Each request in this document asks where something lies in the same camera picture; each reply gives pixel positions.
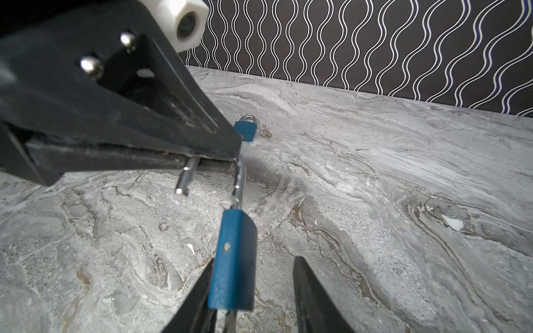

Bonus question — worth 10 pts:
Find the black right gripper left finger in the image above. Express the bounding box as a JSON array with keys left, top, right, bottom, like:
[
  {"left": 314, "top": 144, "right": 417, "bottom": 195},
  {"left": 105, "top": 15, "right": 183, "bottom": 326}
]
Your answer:
[{"left": 161, "top": 259, "right": 217, "bottom": 333}]

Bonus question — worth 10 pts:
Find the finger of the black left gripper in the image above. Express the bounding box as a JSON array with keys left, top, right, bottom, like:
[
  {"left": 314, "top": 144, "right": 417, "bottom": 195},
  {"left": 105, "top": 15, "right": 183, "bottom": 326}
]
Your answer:
[
  {"left": 1, "top": 1, "right": 242, "bottom": 160},
  {"left": 0, "top": 124, "right": 234, "bottom": 187}
]

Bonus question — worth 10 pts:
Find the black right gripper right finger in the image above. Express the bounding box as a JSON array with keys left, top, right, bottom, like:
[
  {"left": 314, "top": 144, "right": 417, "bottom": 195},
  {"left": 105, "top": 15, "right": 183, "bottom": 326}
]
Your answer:
[{"left": 293, "top": 256, "right": 354, "bottom": 333}]

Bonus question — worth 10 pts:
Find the blue padlock front large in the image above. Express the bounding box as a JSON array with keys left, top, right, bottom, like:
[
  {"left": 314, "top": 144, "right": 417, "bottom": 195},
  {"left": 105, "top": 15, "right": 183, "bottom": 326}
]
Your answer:
[{"left": 234, "top": 115, "right": 272, "bottom": 142}]

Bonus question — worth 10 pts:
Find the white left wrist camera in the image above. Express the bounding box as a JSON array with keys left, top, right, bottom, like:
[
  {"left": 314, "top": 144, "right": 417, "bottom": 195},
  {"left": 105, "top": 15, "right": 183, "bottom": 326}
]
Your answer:
[{"left": 140, "top": 0, "right": 210, "bottom": 54}]

